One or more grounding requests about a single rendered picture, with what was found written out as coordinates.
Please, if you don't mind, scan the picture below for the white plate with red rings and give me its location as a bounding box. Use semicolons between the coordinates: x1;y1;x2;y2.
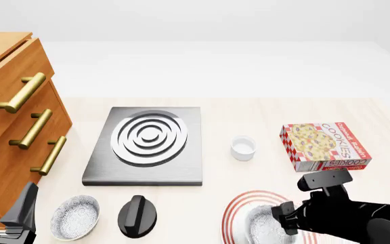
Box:
221;189;320;244

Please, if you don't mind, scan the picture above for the long brass drawer handle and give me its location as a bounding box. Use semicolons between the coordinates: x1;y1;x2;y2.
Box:
0;71;47;114

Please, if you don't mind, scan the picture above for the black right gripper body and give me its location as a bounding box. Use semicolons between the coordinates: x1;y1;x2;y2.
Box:
270;200;300;236

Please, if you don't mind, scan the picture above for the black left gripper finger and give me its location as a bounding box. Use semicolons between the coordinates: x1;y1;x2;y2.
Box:
0;181;40;231

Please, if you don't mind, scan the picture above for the patterned black-white bowl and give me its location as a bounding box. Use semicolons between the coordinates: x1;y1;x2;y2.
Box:
247;204;299;244
49;195;101;242

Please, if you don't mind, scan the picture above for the white ramekin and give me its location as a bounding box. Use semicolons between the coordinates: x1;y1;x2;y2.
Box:
230;134;258;162

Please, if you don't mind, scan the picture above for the flat stove plate with rings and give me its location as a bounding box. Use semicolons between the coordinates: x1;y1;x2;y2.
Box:
81;106;204;187

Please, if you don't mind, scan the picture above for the round black stove knob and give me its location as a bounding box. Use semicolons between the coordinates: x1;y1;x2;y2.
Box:
117;195;158;239

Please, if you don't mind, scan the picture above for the red cookies box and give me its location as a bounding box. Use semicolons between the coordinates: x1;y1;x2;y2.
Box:
279;121;373;173

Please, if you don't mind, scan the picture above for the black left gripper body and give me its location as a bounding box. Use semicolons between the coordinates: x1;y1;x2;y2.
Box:
0;226;37;244

